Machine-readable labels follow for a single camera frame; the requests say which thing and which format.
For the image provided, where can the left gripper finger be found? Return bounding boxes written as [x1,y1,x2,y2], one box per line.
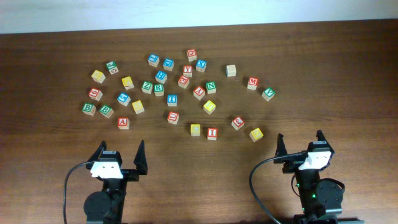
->
[134,140,148,175]
[87,141,107,162]

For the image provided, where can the red letter A block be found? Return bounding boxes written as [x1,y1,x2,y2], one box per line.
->
[118,117,130,129]

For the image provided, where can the yellow letter C block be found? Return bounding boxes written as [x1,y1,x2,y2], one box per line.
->
[190,124,200,136]

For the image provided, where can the red letter I block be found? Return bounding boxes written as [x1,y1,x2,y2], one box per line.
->
[207,128,218,141]

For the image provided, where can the green letter R block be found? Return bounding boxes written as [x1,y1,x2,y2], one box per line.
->
[154,84,164,96]

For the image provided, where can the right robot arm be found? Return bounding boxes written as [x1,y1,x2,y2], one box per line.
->
[275,130,364,223]

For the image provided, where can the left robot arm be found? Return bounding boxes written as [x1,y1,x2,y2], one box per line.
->
[83,141,148,224]

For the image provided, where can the yellow block near right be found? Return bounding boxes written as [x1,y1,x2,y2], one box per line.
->
[249,128,264,142]

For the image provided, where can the green letter B right block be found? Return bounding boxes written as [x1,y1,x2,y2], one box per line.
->
[99,105,114,118]

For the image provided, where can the green letter b block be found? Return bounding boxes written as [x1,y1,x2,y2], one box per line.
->
[81,103,96,116]
[99,105,114,118]

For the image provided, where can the green letter B left block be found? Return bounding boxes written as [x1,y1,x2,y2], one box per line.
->
[81,103,96,116]

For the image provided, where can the red number 3 block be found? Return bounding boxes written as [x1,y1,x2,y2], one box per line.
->
[231,116,245,130]

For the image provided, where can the blue number 5 block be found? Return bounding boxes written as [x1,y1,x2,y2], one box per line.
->
[117,93,131,106]

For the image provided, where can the yellow letter S block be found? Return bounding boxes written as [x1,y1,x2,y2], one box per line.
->
[132,100,145,114]

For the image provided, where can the red number 6 block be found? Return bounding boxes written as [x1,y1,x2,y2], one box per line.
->
[88,88,103,101]

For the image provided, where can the red letter U block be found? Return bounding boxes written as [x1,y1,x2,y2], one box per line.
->
[167,111,179,124]

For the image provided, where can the green letter V block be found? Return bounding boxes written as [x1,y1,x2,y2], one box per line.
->
[262,88,275,101]

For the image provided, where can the yellow block upper middle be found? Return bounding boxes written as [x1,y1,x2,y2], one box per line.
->
[121,76,134,90]

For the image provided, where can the blue letter T block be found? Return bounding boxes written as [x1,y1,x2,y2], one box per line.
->
[167,95,178,106]

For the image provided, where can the yellow block far left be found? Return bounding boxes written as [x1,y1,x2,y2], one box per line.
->
[91,70,106,83]

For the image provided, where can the red letter M block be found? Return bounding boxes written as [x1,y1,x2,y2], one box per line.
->
[247,77,259,90]

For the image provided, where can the green letter Z block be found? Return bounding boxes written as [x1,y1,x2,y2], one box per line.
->
[141,81,154,94]

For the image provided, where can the green letter Q block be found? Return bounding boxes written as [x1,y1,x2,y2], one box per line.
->
[106,61,119,75]

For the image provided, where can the yellow block centre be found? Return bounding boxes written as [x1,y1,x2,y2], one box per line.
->
[203,100,216,114]

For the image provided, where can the blue letter H block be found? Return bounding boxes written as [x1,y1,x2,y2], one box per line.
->
[155,71,167,84]

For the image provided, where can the red letter E block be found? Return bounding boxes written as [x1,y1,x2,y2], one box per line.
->
[177,75,190,89]

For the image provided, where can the red letter Y tilted block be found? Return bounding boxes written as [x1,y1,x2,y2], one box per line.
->
[193,86,206,100]

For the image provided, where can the green letter N block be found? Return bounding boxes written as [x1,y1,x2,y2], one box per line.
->
[206,82,216,94]

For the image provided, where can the plain wooden block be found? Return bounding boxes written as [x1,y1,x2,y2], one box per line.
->
[226,65,237,77]

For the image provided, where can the blue letter D block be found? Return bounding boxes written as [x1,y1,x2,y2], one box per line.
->
[163,58,175,71]

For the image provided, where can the red letter Y upright block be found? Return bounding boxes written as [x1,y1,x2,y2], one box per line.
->
[183,65,193,77]

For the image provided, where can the blue letter X block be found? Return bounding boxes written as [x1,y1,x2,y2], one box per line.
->
[196,60,207,72]

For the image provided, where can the red letter C block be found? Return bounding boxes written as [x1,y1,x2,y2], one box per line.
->
[187,49,197,62]

